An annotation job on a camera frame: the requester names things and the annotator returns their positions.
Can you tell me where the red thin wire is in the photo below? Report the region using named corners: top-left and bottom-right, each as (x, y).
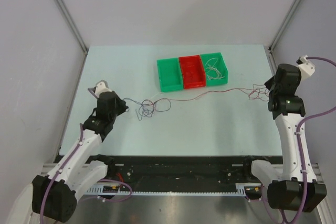
top-left (141, 83), bottom-right (271, 117)

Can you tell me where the blue thin wire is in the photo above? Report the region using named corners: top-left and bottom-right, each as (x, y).
top-left (123, 97), bottom-right (173, 122)

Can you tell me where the white thin wire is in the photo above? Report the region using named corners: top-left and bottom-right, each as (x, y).
top-left (204, 57), bottom-right (227, 81)

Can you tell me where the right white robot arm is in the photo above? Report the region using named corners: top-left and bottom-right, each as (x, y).
top-left (242, 62), bottom-right (327, 212)

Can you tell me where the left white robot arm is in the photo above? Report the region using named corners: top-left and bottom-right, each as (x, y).
top-left (32, 88), bottom-right (128, 223)

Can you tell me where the left green plastic bin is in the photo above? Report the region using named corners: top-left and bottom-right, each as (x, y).
top-left (157, 58), bottom-right (183, 92)

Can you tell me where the green plastic bin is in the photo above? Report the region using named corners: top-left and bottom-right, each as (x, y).
top-left (157, 58), bottom-right (183, 92)
top-left (200, 52), bottom-right (228, 86)

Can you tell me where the right green plastic bin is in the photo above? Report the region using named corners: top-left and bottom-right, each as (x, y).
top-left (200, 52), bottom-right (228, 86)

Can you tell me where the right aluminium base profile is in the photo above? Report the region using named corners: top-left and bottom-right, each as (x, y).
top-left (312, 164), bottom-right (324, 184)

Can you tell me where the red plastic bin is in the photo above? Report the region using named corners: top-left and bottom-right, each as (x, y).
top-left (178, 55), bottom-right (206, 89)

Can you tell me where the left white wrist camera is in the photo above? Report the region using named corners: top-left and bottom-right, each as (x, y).
top-left (88, 80), bottom-right (112, 99)

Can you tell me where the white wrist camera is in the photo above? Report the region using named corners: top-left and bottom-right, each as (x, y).
top-left (297, 55), bottom-right (316, 81)
top-left (88, 80), bottom-right (112, 99)

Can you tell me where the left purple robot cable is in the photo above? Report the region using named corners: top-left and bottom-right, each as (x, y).
top-left (39, 87), bottom-right (133, 218)

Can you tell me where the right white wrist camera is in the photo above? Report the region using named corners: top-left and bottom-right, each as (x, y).
top-left (297, 55), bottom-right (316, 81)

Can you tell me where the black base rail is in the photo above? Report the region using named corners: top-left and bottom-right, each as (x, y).
top-left (106, 156), bottom-right (282, 192)

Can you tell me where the slotted grey cable duct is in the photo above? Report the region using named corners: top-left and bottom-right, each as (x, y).
top-left (85, 184), bottom-right (246, 197)

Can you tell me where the right aluminium frame post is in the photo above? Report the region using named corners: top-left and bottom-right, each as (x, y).
top-left (268, 0), bottom-right (303, 53)

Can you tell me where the aluminium frame post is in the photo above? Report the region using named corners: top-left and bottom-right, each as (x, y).
top-left (268, 0), bottom-right (303, 53)
top-left (54, 0), bottom-right (88, 55)

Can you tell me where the left aluminium frame post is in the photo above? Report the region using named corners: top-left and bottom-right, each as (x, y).
top-left (54, 0), bottom-right (88, 55)

